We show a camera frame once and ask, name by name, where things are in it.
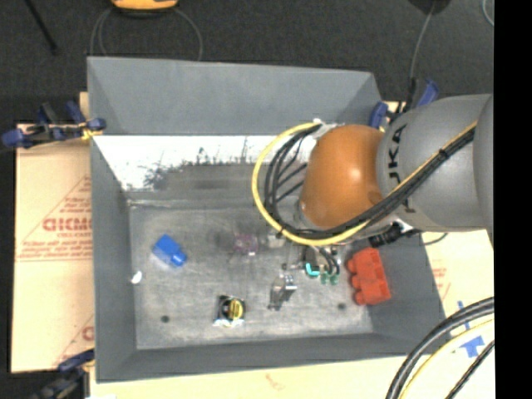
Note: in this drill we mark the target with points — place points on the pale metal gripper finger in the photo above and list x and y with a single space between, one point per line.
290 286
275 295

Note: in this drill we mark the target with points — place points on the black and yellow round object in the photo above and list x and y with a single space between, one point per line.
231 309

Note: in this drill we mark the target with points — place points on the red toy brick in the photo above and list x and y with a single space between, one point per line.
369 277

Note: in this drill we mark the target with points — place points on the small purple toy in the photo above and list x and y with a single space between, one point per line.
244 243

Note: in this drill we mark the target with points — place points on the blue toy block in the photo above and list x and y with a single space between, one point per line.
168 251

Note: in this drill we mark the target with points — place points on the small white object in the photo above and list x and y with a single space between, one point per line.
136 277

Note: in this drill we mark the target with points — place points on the grey metal bin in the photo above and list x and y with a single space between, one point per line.
232 110

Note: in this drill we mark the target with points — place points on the brown cardboard board red print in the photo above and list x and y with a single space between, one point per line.
50 206

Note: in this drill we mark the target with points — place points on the black cylinder on white bracket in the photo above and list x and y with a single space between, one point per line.
384 235

